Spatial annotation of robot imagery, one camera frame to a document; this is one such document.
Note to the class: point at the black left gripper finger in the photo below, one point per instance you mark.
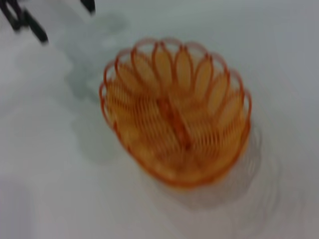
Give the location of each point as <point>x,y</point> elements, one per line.
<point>90,7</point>
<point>35,27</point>

